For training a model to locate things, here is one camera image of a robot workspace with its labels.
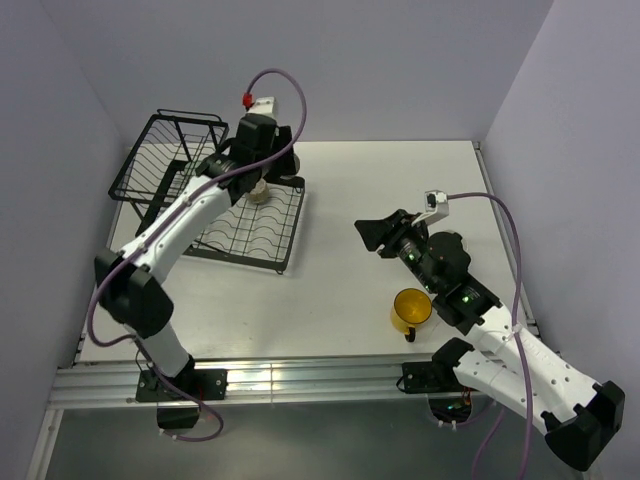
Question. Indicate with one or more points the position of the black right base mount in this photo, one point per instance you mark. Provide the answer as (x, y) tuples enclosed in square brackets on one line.
[(422, 378)]

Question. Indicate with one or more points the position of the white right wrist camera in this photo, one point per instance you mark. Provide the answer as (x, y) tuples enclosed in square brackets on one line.
[(436, 208)]

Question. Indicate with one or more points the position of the black box under rail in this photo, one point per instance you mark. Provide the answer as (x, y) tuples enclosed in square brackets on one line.
[(174, 418)]

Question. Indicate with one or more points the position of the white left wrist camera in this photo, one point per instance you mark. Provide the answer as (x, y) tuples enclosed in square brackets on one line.
[(265, 106)]

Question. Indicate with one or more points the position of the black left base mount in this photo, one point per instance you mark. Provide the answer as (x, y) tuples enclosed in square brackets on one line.
[(206, 384)]

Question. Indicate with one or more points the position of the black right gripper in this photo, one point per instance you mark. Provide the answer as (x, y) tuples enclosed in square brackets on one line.
[(397, 225)]

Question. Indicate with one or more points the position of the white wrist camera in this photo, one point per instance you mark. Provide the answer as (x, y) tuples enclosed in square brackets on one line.
[(265, 106), (436, 208)]

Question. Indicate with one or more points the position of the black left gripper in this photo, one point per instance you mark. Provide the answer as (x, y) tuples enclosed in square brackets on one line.
[(284, 165)]

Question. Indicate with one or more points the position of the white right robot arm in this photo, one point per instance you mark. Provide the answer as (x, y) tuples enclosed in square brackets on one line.
[(577, 415)]

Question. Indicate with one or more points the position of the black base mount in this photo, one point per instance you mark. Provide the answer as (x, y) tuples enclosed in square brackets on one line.
[(206, 384), (422, 378)]

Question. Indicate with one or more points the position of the speckled beige cup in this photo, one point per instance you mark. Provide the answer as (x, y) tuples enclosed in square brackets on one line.
[(259, 194)]

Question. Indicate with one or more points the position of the black wire dish rack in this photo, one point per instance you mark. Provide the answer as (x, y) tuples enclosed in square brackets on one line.
[(163, 159)]

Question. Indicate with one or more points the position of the aluminium mounting rail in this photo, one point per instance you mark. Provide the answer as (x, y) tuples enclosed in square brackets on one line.
[(104, 385)]

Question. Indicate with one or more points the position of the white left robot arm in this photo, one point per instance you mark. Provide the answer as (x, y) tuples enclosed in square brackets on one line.
[(129, 282)]

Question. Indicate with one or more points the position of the yellow mug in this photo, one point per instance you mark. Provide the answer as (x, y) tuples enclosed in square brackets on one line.
[(411, 308)]

